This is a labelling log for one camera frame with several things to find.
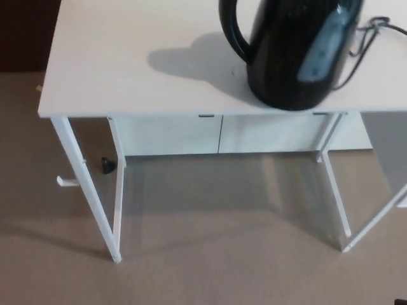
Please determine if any white desk drawer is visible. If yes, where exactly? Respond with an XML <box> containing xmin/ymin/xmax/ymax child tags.
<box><xmin>111</xmin><ymin>114</ymin><xmax>223</xmax><ymax>156</ymax></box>
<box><xmin>220</xmin><ymin>113</ymin><xmax>331</xmax><ymax>154</ymax></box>

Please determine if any small black floor object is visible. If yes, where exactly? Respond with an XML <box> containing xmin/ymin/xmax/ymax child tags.
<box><xmin>100</xmin><ymin>156</ymin><xmax>115</xmax><ymax>175</ymax></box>

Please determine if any black electric kettle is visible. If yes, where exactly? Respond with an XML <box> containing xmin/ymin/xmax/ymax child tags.
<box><xmin>219</xmin><ymin>0</ymin><xmax>362</xmax><ymax>111</ymax></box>

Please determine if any white desk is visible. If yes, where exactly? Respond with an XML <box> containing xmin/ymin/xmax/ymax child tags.
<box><xmin>38</xmin><ymin>0</ymin><xmax>407</xmax><ymax>264</ymax></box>

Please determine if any black kettle power cable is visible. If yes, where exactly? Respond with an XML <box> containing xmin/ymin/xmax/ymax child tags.
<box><xmin>333</xmin><ymin>17</ymin><xmax>407</xmax><ymax>90</ymax></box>

